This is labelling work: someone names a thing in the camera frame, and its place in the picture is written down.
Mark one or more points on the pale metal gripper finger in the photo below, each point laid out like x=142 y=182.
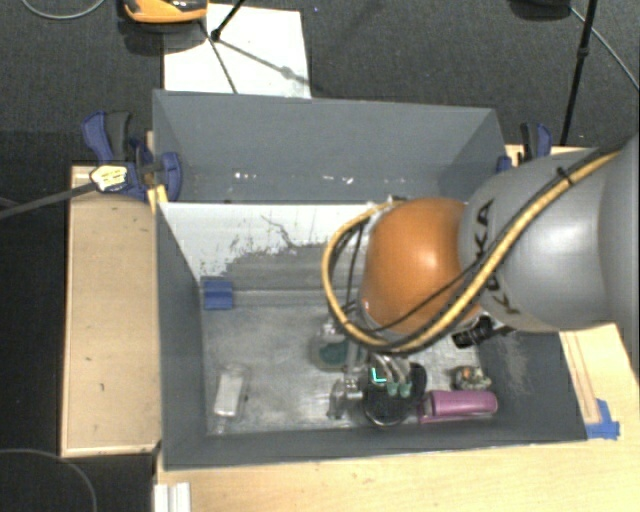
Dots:
x=345 y=391

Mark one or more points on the teal round lid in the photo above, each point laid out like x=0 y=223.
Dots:
x=331 y=355

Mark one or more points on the black round object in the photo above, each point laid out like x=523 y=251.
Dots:
x=385 y=411

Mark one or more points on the purple cylinder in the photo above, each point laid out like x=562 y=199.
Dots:
x=460 y=404

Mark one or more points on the small multicolour toy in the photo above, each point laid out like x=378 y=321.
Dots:
x=470 y=378

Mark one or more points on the blue sponge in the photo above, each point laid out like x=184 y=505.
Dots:
x=218 y=294

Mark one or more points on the grey metal bin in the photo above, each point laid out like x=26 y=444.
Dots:
x=280 y=150

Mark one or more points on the pale wood board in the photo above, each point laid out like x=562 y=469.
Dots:
x=112 y=320

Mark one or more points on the black cylinder on white bracket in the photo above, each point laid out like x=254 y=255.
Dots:
x=472 y=335

